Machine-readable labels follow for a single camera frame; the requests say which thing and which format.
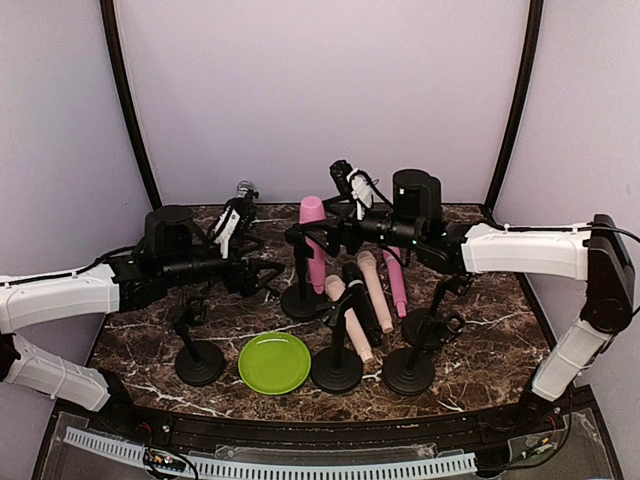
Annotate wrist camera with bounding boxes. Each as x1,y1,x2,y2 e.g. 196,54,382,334
329,159,390,221
207,197,256,259

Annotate rhinestone silver-head microphone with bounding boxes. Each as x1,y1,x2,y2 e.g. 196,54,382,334
236,180,260,199

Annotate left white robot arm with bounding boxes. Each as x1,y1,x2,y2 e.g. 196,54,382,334
1,198,284,436

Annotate black stand for pink microphone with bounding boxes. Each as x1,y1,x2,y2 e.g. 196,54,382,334
280,236,326,322
172,296,226,387

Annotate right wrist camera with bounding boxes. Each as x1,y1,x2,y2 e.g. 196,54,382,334
329,159,390,221

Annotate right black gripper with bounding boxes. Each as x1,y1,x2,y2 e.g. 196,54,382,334
299,194,423,258

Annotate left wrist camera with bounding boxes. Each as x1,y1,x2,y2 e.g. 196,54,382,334
207,197,256,259

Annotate black front rail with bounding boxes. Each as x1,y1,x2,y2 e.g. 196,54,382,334
92,382,567,450

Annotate black stand for small pale microphone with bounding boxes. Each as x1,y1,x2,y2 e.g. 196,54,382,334
400,273,475,350

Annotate black handheld microphone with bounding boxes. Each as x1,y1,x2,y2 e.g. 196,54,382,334
342,262,382,347

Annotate large pale pink microphone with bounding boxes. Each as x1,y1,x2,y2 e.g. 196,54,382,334
325,275,374,364

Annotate white slotted cable duct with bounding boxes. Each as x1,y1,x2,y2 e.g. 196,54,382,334
63,427,477,479

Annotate black round-base mic stand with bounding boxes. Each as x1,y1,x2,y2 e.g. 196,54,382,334
310,287,363,395

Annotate black tripod shock-mount stand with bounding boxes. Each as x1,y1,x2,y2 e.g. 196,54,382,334
239,229,275,298

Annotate green round plate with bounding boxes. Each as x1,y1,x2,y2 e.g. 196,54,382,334
237,332,311,396

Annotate small pale pink microphone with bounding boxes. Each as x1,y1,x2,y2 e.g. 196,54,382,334
356,250,393,334

